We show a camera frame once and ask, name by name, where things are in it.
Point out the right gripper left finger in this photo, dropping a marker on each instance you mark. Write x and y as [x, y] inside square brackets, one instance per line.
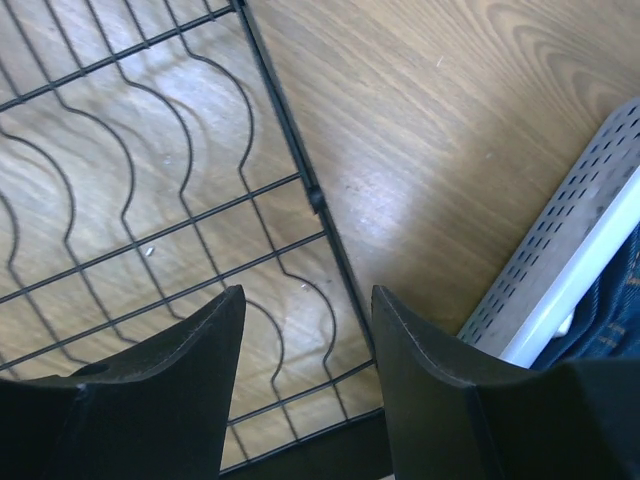
[157, 410]

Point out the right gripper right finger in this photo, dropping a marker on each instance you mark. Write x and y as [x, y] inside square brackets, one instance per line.
[455, 412]

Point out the black wire dish rack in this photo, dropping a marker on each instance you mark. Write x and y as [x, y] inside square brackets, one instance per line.
[149, 162]

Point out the dark blue jeans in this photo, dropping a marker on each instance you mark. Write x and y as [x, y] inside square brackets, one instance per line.
[606, 320]

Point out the white plastic laundry basket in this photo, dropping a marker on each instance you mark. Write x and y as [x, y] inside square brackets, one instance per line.
[587, 219]

